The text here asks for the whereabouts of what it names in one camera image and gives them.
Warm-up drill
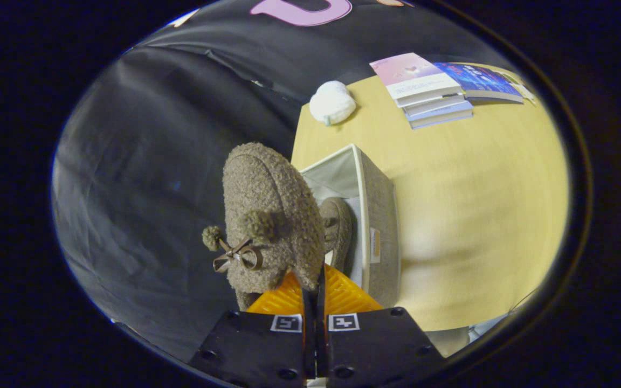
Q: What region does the pink cover book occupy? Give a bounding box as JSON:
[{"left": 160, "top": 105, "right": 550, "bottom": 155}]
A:
[{"left": 369, "top": 52, "right": 463, "bottom": 102}]

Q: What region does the brown fuzzy slipper shoe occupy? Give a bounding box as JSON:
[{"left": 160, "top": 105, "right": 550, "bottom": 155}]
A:
[
  {"left": 201, "top": 142, "right": 326, "bottom": 313},
  {"left": 319, "top": 197, "right": 354, "bottom": 271}
]

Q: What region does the grey fabric storage box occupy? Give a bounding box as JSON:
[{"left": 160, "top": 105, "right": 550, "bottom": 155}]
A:
[{"left": 299, "top": 143, "right": 402, "bottom": 309}]

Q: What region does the white fluffy ball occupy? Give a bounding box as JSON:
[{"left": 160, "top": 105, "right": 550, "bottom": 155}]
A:
[{"left": 308, "top": 81, "right": 357, "bottom": 127}]

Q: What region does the small white packet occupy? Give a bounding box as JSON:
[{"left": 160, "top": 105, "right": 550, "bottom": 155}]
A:
[{"left": 496, "top": 69, "right": 537, "bottom": 105}]

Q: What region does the black backdrop cloth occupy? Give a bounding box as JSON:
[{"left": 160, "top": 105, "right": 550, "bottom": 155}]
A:
[{"left": 52, "top": 0, "right": 510, "bottom": 363}]

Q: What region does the pale blue cover book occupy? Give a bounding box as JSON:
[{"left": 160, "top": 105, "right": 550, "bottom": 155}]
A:
[{"left": 406, "top": 101, "right": 474, "bottom": 130}]

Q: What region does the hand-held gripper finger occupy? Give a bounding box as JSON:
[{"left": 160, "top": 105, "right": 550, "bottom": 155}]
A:
[
  {"left": 189, "top": 272, "right": 316, "bottom": 387},
  {"left": 316, "top": 264, "right": 446, "bottom": 387}
]

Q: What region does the white book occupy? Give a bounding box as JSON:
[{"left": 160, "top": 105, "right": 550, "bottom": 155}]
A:
[{"left": 395, "top": 93, "right": 467, "bottom": 117}]

